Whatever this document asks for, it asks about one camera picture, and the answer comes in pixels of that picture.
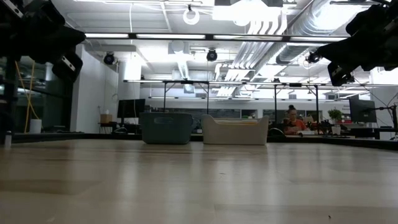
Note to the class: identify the long overhead light bar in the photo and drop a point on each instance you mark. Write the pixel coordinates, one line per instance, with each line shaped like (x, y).
(171, 36)

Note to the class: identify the black gantry frame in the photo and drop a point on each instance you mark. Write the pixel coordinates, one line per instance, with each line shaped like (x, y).
(186, 82)
(295, 85)

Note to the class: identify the black computer monitor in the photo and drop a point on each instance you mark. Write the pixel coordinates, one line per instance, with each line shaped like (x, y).
(362, 110)
(130, 109)

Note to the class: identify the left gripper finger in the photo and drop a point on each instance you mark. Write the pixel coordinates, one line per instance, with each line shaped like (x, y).
(62, 46)
(60, 28)

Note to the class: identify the silver ventilation duct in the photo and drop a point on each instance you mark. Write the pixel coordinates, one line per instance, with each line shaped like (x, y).
(320, 18)

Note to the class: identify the green potted plant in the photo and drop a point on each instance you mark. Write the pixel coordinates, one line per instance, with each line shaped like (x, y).
(335, 116)

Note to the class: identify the person in orange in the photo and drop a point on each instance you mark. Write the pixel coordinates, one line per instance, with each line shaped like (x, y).
(295, 124)

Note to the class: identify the small grey cylinder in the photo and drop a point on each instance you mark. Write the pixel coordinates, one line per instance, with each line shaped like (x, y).
(7, 138)

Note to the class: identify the white bucket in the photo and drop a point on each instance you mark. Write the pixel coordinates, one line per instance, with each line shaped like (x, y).
(35, 126)

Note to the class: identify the black ceiling camera cluster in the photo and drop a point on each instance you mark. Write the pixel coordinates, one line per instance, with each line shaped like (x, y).
(311, 58)

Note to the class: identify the black metal table frame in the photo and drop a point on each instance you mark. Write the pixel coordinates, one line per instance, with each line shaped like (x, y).
(342, 141)

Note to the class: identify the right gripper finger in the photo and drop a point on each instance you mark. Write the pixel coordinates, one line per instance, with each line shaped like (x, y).
(345, 56)
(351, 42)

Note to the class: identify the teal plastic bin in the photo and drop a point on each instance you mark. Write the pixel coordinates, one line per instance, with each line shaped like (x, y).
(166, 130)

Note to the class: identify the cardboard box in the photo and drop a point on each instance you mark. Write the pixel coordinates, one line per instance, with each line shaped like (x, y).
(106, 118)

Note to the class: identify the black ceiling spotlight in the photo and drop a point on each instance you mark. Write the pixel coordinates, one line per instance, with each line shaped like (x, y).
(109, 58)
(211, 55)

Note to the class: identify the white plastic bin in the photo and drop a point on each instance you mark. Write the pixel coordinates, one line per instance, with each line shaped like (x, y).
(234, 133)

